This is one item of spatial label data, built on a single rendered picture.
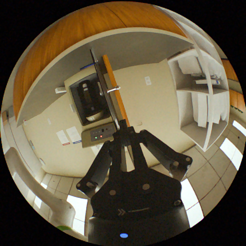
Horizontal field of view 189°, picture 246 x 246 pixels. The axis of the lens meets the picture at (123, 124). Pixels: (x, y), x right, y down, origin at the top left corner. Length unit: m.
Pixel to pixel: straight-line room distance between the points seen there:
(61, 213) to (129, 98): 1.19
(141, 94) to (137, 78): 0.20
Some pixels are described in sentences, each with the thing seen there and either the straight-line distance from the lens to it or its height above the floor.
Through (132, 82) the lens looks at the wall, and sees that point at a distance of 1.06.
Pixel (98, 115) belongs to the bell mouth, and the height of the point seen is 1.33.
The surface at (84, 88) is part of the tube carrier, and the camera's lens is 0.72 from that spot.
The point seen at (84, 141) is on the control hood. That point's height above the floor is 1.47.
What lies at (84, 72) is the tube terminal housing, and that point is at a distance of 0.68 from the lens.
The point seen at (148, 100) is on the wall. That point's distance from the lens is 1.10.
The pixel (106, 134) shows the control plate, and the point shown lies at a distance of 0.60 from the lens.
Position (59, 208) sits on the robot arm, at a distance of 0.45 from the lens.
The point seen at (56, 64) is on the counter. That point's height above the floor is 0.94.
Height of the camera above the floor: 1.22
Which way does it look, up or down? 21 degrees up
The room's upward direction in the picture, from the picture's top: 162 degrees clockwise
